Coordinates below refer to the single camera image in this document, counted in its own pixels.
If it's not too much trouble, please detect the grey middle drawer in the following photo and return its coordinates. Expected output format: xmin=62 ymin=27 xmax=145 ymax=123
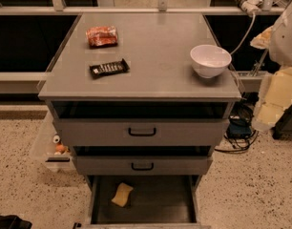
xmin=73 ymin=156 xmax=213 ymax=176

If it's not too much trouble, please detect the grey open bottom drawer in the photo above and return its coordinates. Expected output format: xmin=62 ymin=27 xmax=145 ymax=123
xmin=85 ymin=176 xmax=211 ymax=229

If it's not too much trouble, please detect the white power strip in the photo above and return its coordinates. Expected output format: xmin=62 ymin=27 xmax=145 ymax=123
xmin=234 ymin=0 xmax=261 ymax=16

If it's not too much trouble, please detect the white power cable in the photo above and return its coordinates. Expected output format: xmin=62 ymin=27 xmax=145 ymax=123
xmin=229 ymin=11 xmax=258 ymax=56

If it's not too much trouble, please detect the white bowl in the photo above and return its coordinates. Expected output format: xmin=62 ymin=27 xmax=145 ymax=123
xmin=190 ymin=45 xmax=232 ymax=78

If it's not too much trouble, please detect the black chocolate bar wrapper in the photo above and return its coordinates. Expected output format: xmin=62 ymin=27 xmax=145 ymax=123
xmin=89 ymin=59 xmax=130 ymax=78

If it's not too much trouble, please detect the black bag on floor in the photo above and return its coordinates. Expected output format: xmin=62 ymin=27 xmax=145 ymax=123
xmin=0 ymin=215 xmax=32 ymax=229

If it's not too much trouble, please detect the dark grey side cabinet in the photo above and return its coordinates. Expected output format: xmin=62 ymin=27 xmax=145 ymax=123
xmin=272 ymin=105 xmax=292 ymax=139

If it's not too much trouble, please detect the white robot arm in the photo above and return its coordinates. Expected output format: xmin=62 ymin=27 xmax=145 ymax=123
xmin=252 ymin=2 xmax=292 ymax=132

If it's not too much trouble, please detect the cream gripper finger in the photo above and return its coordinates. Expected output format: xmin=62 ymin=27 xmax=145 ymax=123
xmin=250 ymin=27 xmax=273 ymax=50

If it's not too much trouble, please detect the grey drawer cabinet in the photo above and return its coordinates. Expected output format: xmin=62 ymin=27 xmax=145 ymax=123
xmin=37 ymin=12 xmax=242 ymax=229

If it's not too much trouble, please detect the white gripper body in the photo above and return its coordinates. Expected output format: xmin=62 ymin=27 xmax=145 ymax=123
xmin=252 ymin=67 xmax=292 ymax=132

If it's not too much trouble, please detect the clear plastic storage bin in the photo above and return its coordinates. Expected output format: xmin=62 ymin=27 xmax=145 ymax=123
xmin=30 ymin=113 xmax=74 ymax=172

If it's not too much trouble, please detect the orange ball in bin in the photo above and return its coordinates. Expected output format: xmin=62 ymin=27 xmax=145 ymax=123
xmin=55 ymin=144 xmax=67 ymax=155

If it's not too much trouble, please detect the yellow sponge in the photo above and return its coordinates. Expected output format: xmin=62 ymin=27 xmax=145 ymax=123
xmin=112 ymin=182 xmax=134 ymax=207

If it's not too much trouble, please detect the blue electronics box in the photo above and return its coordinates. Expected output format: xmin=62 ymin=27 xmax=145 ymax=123
xmin=226 ymin=124 xmax=252 ymax=139

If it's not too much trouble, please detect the grey top drawer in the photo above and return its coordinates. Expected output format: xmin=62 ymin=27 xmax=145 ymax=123
xmin=53 ymin=119 xmax=229 ymax=146

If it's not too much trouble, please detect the white cup in bin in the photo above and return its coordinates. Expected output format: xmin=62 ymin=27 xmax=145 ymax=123
xmin=52 ymin=135 xmax=61 ymax=144

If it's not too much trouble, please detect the red snack bag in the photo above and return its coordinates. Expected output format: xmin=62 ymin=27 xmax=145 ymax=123
xmin=86 ymin=26 xmax=118 ymax=47

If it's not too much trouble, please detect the black cable bundle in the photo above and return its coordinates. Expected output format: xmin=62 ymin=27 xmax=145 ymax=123
xmin=214 ymin=102 xmax=260 ymax=155

